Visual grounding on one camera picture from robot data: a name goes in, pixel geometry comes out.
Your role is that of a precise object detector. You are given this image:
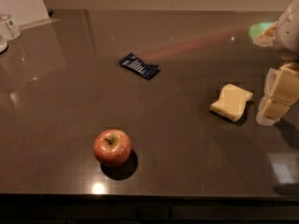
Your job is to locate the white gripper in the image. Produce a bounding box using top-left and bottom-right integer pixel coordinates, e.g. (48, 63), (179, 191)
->
(256, 0), (299, 126)

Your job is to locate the blue rxbar blueberry wrapper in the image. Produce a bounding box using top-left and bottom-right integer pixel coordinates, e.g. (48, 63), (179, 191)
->
(119, 53), (159, 80)

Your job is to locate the yellow sponge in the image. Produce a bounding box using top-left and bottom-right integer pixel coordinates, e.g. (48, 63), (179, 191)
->
(209, 84), (253, 122)

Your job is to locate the snack bag with green glare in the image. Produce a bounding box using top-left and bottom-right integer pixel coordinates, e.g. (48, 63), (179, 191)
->
(249, 21), (278, 47)

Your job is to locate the red apple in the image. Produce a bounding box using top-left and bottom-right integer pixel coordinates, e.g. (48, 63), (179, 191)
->
(93, 129), (132, 166)

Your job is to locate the clear plastic water bottle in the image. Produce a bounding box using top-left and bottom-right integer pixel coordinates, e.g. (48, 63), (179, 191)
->
(0, 10), (21, 41)

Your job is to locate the white container at left edge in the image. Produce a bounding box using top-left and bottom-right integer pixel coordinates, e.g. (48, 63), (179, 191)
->
(0, 35), (7, 53)

